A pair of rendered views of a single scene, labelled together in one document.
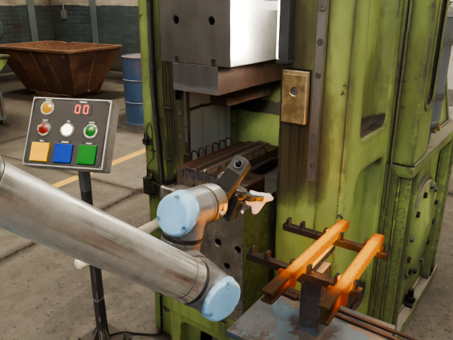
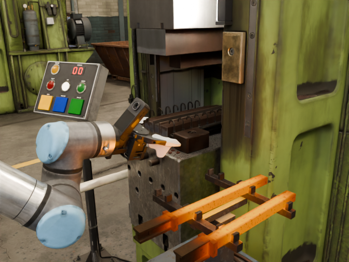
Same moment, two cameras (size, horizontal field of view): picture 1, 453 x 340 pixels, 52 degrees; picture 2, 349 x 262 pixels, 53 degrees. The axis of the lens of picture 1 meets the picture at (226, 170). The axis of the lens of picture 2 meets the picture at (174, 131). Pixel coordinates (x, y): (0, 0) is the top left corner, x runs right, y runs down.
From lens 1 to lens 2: 47 cm
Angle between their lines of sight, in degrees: 15
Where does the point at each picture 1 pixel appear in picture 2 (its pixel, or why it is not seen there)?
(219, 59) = (165, 22)
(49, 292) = not seen: hidden behind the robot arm
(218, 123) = (191, 88)
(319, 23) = not seen: outside the picture
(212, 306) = (44, 232)
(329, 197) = (262, 154)
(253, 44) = (201, 11)
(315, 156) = (250, 114)
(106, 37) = not seen: hidden behind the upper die
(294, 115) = (232, 74)
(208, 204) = (84, 136)
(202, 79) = (155, 41)
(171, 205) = (44, 133)
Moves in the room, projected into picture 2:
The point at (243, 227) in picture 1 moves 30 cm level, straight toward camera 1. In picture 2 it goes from (179, 174) to (148, 217)
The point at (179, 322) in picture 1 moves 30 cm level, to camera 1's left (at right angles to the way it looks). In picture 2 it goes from (141, 255) to (85, 245)
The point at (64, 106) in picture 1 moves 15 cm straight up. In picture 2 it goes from (66, 68) to (63, 37)
